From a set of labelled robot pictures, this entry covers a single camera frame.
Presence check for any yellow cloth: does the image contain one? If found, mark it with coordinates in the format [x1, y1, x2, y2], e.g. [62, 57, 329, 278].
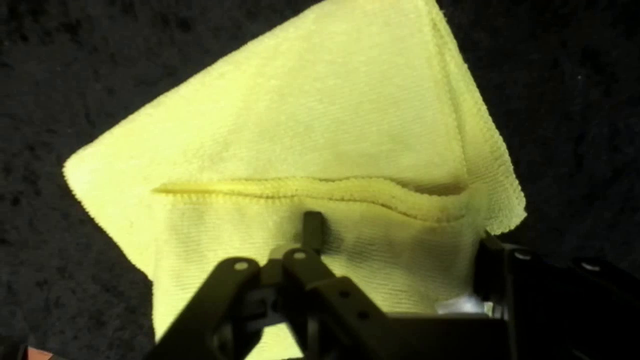
[59, 0, 528, 360]

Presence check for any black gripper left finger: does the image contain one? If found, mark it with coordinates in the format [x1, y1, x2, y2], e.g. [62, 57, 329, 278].
[148, 210, 468, 360]

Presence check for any black table cover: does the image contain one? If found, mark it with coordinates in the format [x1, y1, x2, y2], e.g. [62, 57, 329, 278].
[0, 0, 640, 360]

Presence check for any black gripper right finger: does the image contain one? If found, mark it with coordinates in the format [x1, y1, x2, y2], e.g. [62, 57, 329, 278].
[475, 233, 640, 360]

